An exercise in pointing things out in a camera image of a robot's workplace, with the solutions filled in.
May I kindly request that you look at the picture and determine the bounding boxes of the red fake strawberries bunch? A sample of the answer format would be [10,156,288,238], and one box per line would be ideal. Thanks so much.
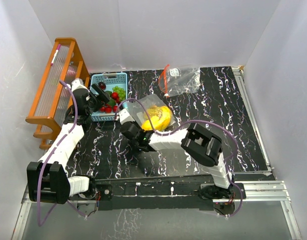
[99,91,120,114]

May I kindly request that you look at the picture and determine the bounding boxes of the black base bar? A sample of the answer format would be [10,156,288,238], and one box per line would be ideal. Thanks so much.
[71,174,246,215]

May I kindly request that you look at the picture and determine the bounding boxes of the red zip clear bag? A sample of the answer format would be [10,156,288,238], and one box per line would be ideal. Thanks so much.
[158,64,201,98]

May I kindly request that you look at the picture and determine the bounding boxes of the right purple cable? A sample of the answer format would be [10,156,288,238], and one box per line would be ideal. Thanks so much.
[115,97,244,217]

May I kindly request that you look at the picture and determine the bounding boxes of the pink white marker pen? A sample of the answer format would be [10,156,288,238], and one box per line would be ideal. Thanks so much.
[50,44,61,66]

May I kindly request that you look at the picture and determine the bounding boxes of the light blue plastic basket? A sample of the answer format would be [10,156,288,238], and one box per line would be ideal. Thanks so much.
[90,72,128,122]

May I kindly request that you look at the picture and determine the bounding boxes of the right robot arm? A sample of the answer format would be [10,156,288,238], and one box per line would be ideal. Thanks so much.
[120,121,235,199]

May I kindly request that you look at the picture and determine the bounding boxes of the aluminium frame rail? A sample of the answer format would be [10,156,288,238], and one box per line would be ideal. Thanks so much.
[12,175,302,240]

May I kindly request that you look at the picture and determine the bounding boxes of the dark red fake plum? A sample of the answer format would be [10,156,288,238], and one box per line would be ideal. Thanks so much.
[98,81,106,90]

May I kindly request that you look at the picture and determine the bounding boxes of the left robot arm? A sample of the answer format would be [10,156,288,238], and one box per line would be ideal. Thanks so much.
[26,78,110,204]

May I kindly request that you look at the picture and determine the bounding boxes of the blue zip clear bag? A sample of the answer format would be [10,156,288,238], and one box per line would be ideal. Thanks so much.
[122,94,175,132]

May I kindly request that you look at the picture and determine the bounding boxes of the orange wooden rack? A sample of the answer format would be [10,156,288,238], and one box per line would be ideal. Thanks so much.
[25,37,91,150]

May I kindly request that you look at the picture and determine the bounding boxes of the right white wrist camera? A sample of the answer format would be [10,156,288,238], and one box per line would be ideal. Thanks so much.
[115,108,134,125]

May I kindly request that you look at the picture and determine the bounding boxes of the green fake grapes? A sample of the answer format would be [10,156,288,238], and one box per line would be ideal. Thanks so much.
[111,86,126,102]

